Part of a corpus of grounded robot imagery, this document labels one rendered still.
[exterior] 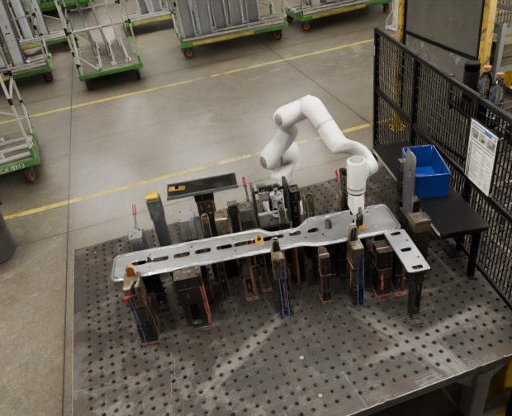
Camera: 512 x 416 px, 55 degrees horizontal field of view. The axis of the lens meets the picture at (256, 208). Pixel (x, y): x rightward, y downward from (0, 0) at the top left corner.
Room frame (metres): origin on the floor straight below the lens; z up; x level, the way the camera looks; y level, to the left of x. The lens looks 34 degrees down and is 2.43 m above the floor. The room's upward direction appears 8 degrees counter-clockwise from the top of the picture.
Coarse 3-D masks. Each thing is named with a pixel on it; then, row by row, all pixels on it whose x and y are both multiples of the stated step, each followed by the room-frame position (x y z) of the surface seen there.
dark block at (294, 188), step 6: (288, 186) 2.11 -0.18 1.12; (294, 186) 2.11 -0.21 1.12; (294, 192) 2.05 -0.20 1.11; (294, 198) 2.05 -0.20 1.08; (300, 198) 2.05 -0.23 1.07; (294, 204) 2.05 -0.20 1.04; (294, 210) 2.05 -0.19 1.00; (300, 210) 2.06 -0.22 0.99; (294, 216) 2.06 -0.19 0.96; (300, 216) 2.06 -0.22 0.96; (294, 222) 2.05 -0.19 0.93; (300, 222) 2.06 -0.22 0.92
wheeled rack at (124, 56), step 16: (64, 16) 8.56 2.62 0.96; (128, 16) 7.73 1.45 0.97; (64, 32) 7.49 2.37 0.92; (80, 48) 9.18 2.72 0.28; (96, 48) 8.99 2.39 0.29; (112, 48) 8.84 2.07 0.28; (128, 48) 8.68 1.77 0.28; (80, 64) 8.12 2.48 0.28; (96, 64) 7.93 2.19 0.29; (112, 64) 7.75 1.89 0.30; (128, 64) 7.69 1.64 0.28; (80, 80) 7.48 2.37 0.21
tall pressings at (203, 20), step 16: (176, 0) 8.67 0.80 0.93; (192, 0) 8.94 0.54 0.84; (208, 0) 9.22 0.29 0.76; (240, 0) 9.07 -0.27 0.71; (256, 0) 9.13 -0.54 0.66; (208, 16) 8.76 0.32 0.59; (224, 16) 9.03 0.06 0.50; (240, 16) 9.08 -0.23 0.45; (256, 16) 9.16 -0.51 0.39; (192, 32) 8.72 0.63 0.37; (208, 32) 8.76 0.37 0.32
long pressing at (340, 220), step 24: (336, 216) 1.95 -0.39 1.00; (384, 216) 1.89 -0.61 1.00; (216, 240) 1.90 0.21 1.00; (240, 240) 1.87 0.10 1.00; (288, 240) 1.82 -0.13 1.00; (312, 240) 1.79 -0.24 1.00; (336, 240) 1.77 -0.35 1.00; (120, 264) 1.83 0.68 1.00; (144, 264) 1.80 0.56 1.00; (168, 264) 1.77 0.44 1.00; (192, 264) 1.75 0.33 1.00
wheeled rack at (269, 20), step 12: (168, 0) 9.38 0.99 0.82; (228, 24) 9.19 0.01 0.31; (252, 24) 9.02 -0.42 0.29; (264, 24) 8.82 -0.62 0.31; (276, 24) 8.82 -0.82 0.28; (180, 36) 8.48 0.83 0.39; (204, 36) 8.64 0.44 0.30; (216, 36) 8.60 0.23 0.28; (228, 36) 8.58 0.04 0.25; (240, 36) 8.62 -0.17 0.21; (276, 36) 8.89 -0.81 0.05
